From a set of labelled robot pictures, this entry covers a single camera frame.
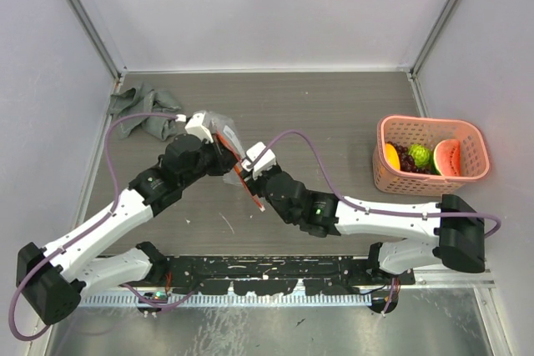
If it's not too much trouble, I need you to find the green crumpled cloth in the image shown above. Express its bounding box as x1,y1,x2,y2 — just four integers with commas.
108,83,182,141

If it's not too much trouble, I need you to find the aluminium frame post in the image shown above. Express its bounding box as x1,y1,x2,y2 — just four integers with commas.
410,0,461,80
67,0,127,81

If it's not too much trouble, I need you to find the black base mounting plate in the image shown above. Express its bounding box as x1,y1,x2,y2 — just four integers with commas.
118,254,416,297

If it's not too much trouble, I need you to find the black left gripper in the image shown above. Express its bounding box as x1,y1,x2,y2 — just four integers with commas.
179,133,239,188

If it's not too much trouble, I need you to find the dark red grape bunch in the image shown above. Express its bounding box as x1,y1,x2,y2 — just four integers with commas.
394,144,431,174

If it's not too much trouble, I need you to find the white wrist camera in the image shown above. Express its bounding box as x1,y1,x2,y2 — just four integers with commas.
184,111,214,143
241,142,276,179

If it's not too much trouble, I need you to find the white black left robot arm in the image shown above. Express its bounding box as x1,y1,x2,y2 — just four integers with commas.
16,128,244,326

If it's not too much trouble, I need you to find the white slotted cable duct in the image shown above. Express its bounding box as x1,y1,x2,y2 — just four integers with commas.
79,288,372,308

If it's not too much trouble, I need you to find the aluminium left frame post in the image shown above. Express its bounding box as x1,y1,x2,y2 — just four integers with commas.
67,0,127,81

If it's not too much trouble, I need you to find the clear zip top bag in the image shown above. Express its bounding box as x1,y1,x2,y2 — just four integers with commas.
194,110,265,212

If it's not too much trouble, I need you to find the pink plastic basket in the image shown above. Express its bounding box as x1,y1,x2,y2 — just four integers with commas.
372,115,490,196

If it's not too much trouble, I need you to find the watermelon slice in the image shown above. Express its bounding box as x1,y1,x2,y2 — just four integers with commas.
432,139,461,177

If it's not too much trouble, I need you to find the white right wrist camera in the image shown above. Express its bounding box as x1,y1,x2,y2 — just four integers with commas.
241,142,276,179

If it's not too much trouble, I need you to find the orange mango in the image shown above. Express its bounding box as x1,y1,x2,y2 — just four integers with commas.
385,143,401,171

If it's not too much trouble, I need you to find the aluminium front rail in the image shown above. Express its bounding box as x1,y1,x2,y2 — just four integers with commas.
39,253,497,293

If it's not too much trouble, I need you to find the green custard apple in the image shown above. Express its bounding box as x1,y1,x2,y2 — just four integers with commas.
408,143,432,168

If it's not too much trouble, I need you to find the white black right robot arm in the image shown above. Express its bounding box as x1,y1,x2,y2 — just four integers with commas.
240,161,486,284

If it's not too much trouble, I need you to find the aluminium right frame post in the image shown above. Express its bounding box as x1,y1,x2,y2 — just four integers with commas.
410,0,461,80

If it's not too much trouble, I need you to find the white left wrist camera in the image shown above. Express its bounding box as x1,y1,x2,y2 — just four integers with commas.
184,111,214,143

